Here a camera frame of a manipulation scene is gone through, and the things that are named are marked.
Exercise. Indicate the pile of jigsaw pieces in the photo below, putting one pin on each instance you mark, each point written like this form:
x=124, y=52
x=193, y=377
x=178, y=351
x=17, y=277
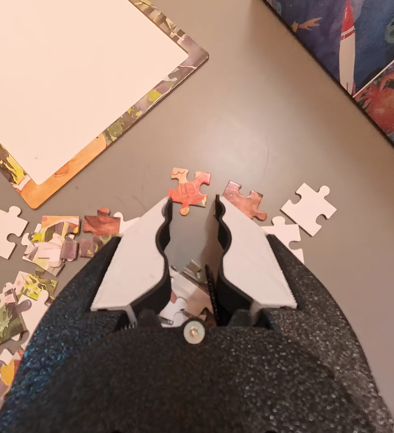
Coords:
x=0, y=233

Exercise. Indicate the colourful printed puzzle box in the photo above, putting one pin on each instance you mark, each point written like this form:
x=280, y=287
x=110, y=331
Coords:
x=352, y=33

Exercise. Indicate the grey desk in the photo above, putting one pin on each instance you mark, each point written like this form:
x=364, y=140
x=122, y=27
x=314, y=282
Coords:
x=251, y=118

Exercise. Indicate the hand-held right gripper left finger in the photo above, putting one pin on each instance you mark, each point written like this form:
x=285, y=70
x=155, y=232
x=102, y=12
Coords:
x=132, y=270

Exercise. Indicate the animal jigsaw puzzle board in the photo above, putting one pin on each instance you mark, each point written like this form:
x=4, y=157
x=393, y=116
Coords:
x=65, y=84

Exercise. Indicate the pink-brown jigsaw piece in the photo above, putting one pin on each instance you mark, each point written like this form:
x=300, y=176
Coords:
x=242, y=199

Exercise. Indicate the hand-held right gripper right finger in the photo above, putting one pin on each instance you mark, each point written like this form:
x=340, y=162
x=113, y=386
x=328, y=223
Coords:
x=257, y=270

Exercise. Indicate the red orange jigsaw piece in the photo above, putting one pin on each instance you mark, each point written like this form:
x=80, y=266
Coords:
x=190, y=192

